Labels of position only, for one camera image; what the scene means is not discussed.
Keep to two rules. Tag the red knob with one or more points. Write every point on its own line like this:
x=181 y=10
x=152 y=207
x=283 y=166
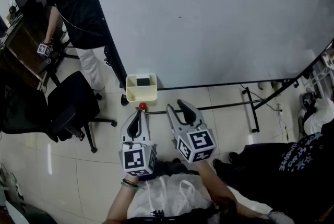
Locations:
x=142 y=106

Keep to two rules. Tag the wooden desk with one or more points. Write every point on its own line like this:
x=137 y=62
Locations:
x=23 y=42

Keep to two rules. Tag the large whiteboard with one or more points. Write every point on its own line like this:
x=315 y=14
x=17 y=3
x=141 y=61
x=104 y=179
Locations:
x=208 y=22

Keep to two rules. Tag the person's left forearm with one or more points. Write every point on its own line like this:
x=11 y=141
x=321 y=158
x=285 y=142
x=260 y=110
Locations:
x=117 y=204

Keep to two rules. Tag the white power strip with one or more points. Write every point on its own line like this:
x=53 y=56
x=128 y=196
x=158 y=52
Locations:
x=279 y=107

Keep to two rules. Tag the white metal rack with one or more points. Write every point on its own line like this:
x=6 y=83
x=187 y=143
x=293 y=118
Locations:
x=317 y=79

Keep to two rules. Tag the black office chair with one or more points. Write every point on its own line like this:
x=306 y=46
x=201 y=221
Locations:
x=70 y=103

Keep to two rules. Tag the person's right forearm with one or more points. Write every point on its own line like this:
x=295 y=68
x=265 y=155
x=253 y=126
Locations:
x=211 y=181

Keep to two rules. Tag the person's white top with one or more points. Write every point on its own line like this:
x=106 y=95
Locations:
x=167 y=197

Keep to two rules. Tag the person's black trousers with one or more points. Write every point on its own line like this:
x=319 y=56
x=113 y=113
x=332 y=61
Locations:
x=172 y=168

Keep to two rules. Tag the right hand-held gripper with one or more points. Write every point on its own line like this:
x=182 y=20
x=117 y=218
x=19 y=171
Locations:
x=197 y=146

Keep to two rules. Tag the cream plastic bin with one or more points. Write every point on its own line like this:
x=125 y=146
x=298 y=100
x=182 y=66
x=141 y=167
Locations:
x=142 y=92

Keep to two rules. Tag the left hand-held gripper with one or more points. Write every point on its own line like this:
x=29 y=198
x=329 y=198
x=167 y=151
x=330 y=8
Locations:
x=134 y=160

